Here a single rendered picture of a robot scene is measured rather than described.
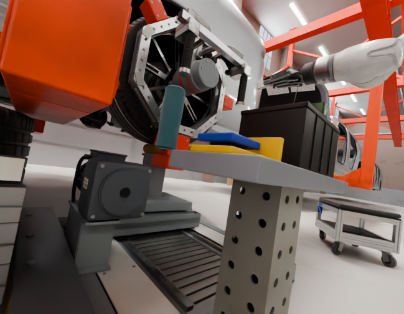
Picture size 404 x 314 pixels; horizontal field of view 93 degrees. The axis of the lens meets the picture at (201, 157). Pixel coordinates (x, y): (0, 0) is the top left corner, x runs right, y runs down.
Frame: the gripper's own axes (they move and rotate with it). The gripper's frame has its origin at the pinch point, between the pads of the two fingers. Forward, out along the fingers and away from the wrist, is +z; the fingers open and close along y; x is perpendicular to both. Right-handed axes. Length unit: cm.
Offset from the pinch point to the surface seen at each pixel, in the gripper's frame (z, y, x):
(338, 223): -16, 87, -62
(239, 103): 10.7, -1.7, -7.8
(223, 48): 13.5, -15.4, 12.4
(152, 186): 48, -18, -54
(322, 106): -27.7, -14.2, -18.5
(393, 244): -41, 104, -68
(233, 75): 16.7, -2.3, 7.1
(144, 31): 32, -43, 11
